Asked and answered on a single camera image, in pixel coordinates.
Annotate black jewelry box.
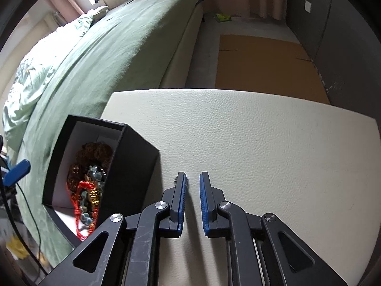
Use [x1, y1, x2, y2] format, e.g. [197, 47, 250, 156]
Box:
[42, 115, 159, 247]

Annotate beaded bracelets pile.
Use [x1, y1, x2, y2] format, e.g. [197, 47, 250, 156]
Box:
[65, 141, 116, 242]

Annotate light green crumpled duvet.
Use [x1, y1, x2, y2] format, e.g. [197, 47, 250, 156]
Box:
[2, 6, 109, 151]

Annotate green bed cover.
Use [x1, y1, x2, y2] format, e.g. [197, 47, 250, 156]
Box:
[6, 0, 200, 265]

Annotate brown cardboard sheet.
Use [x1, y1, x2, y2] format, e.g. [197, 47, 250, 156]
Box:
[215, 35, 330, 104]

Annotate green yellow floor item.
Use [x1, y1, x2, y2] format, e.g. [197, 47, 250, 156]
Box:
[214, 13, 232, 23]

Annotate black cable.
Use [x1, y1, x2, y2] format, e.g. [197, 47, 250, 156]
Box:
[0, 154, 50, 276]

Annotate white wall switch plate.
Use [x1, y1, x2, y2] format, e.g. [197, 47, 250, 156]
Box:
[304, 0, 312, 13]

